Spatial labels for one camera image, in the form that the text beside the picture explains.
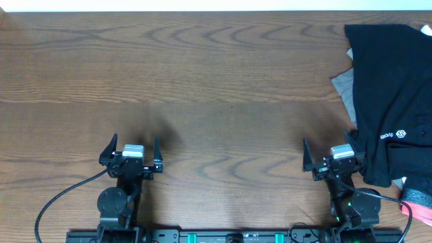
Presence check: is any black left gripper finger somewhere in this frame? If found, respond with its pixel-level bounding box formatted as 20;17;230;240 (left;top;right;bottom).
100;134;118;159
153;136;163;165

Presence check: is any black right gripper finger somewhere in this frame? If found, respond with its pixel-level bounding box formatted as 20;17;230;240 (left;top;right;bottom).
302;139;314;172
344;130;365;157

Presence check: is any black polo shirt with logo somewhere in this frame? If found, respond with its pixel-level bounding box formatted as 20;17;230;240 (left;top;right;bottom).
345;24;431;187

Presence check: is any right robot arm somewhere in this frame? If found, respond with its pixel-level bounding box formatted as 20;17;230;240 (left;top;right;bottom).
302;132;381;242

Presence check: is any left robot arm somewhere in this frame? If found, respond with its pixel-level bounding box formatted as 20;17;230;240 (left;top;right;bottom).
97;134;163;243

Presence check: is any red and grey garment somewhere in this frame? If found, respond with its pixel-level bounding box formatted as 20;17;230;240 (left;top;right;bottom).
400;178;431;226

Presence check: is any white garment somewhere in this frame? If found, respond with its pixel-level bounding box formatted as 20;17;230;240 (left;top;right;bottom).
421;25;432;36

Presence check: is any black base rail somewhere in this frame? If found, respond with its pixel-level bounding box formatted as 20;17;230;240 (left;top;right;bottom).
65;228;402;243

